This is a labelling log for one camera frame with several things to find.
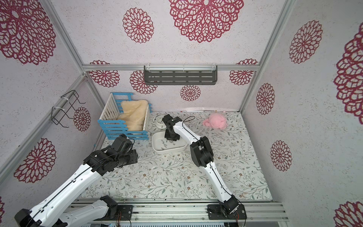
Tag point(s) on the black wire wall rack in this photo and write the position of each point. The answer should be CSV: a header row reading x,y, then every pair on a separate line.
x,y
58,113

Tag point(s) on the cream fluffy cloth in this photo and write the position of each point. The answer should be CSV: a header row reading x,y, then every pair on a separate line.
x,y
134,113

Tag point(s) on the blue white slatted crate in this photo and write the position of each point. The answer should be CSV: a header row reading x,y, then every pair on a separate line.
x,y
112,127

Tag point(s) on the grey wall shelf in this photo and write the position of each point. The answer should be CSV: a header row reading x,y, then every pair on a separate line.
x,y
180,77

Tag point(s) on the white plastic storage box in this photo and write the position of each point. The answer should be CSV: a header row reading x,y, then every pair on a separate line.
x,y
163,146

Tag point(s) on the white round alarm clock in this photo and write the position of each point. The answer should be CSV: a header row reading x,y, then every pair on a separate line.
x,y
158,121

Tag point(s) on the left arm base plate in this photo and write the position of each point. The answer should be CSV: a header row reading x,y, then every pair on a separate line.
x,y
122,212

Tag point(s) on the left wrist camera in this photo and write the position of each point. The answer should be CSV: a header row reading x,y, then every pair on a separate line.
x,y
122,144

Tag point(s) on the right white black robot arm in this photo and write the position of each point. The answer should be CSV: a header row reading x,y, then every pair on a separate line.
x,y
203,157

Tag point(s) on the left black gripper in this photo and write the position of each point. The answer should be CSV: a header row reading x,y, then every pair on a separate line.
x,y
133,156

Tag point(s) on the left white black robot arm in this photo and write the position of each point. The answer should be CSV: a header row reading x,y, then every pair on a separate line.
x,y
51,212

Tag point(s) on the aluminium front rail frame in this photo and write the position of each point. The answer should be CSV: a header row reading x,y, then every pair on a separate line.
x,y
196,211

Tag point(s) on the pink plush toy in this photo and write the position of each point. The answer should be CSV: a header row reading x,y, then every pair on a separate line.
x,y
216,121

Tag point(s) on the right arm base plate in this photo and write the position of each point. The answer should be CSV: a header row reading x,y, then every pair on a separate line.
x,y
216,212

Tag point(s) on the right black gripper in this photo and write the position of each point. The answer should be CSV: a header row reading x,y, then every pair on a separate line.
x,y
171,135

